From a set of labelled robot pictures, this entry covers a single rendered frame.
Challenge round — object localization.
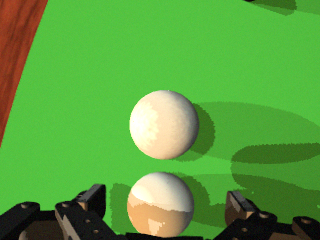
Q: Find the white ball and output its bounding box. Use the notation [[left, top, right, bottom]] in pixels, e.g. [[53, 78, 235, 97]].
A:
[[130, 90, 199, 160], [127, 172, 195, 237]]

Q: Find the green rectangular mat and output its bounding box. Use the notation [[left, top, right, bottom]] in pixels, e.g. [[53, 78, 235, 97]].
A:
[[0, 0, 320, 240]]

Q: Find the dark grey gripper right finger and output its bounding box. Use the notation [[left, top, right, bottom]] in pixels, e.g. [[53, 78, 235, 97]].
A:
[[213, 191, 320, 240]]

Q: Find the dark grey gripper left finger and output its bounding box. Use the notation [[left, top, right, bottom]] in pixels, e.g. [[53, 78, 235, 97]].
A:
[[0, 184, 129, 240]]

